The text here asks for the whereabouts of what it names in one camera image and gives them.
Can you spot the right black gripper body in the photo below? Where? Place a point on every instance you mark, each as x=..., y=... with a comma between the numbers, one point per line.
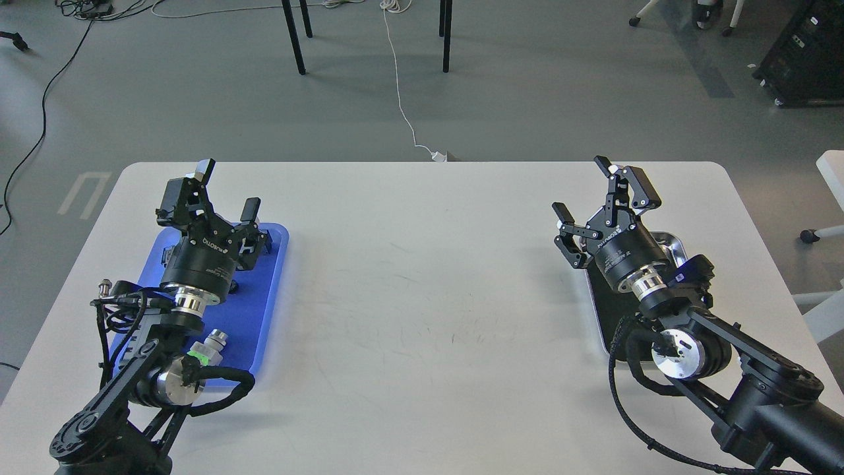
x=622, y=252

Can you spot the blue plastic tray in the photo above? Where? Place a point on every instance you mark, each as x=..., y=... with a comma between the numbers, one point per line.
x=245, y=316

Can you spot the silver metal tray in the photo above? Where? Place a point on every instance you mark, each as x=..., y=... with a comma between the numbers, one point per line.
x=609, y=307

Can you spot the black table leg right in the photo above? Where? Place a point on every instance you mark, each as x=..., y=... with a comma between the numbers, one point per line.
x=445, y=32

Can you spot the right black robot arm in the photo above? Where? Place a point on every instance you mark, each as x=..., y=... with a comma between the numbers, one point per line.
x=654, y=311

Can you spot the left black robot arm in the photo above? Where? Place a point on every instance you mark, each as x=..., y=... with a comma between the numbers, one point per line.
x=150, y=383

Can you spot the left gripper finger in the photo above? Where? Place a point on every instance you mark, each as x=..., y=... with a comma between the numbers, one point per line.
x=185, y=202
x=248, y=239

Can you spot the black table leg left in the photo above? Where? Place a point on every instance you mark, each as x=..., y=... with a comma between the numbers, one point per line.
x=292, y=31

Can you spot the green white push button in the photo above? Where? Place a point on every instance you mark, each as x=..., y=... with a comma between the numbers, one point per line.
x=209, y=352

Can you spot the black table leg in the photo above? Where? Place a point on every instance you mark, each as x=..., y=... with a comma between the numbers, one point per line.
x=445, y=32
x=292, y=31

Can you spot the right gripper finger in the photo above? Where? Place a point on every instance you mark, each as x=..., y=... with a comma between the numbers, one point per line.
x=567, y=231
x=630, y=192

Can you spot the white office chair base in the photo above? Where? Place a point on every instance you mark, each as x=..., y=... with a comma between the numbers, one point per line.
x=704, y=15

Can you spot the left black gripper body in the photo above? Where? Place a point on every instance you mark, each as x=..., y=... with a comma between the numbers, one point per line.
x=207, y=256

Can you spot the black equipment case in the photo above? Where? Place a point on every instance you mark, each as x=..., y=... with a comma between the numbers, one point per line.
x=804, y=66

